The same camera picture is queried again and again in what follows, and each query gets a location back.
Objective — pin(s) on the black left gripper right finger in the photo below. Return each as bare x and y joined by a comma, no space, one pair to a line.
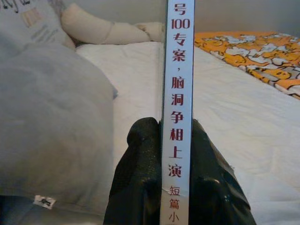
215,182

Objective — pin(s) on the cream bolster pillow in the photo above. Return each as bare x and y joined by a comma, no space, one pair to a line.
93,30

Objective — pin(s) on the yellow egg print blanket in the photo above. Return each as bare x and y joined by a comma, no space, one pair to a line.
257,54

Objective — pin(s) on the white mattress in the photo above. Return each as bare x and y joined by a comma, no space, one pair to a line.
234,117

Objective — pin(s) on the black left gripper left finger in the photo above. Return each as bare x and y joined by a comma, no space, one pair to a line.
138,178

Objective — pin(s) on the dark green red book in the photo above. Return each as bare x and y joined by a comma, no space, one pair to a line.
178,93

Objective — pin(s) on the grey pillow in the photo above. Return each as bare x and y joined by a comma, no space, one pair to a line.
47,117

